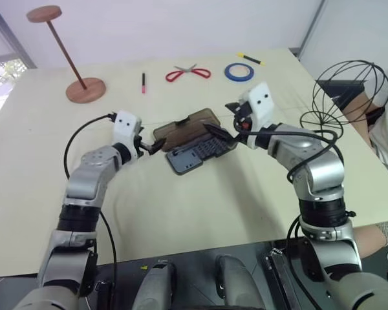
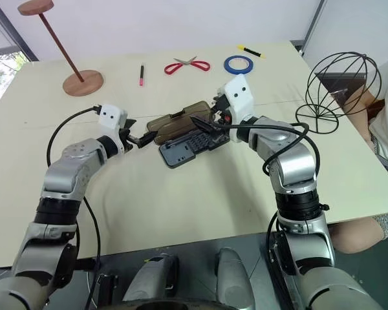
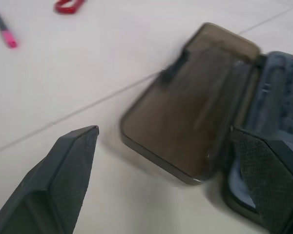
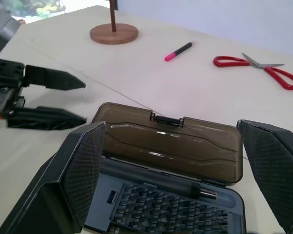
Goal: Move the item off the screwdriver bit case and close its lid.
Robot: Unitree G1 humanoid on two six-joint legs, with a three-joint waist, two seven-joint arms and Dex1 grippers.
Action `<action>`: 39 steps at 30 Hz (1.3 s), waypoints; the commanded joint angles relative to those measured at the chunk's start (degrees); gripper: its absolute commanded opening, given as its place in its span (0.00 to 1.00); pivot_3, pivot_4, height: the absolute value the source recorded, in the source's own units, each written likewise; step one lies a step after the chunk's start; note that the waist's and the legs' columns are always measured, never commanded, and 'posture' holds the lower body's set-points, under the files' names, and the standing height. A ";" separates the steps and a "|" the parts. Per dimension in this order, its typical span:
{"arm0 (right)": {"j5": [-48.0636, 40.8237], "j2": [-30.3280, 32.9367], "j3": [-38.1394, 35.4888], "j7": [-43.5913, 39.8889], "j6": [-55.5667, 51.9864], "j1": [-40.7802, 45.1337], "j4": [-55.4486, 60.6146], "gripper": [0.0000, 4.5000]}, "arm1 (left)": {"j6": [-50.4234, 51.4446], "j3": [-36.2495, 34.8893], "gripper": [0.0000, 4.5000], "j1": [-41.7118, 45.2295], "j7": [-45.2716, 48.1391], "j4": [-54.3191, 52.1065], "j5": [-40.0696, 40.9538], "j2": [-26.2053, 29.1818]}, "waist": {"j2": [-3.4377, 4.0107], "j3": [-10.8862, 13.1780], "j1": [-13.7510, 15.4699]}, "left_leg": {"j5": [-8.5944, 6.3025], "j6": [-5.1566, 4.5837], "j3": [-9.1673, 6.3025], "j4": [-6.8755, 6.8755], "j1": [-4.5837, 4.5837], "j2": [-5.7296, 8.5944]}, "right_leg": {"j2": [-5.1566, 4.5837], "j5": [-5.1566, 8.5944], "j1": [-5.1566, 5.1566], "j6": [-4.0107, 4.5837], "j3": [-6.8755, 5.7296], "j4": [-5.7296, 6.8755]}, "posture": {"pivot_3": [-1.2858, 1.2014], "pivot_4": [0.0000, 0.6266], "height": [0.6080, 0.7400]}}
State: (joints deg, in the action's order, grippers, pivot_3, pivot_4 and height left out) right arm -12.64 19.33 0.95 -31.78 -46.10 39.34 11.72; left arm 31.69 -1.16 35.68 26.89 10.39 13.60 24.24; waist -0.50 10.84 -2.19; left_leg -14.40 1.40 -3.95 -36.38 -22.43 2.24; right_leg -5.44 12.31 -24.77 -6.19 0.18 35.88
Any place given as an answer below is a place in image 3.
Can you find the pink and black marker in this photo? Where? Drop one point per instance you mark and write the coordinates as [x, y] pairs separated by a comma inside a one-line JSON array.
[[5, 30]]

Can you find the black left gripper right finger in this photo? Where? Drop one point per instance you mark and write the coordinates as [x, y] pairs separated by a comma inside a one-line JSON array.
[[266, 175]]

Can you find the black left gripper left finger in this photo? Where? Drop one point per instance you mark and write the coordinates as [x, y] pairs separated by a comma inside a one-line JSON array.
[[58, 175]]

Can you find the dark screwdriver bit case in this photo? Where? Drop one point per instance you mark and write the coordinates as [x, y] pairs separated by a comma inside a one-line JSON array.
[[200, 117]]

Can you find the red carabiner clip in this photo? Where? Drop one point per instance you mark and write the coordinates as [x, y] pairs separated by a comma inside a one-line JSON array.
[[68, 5]]

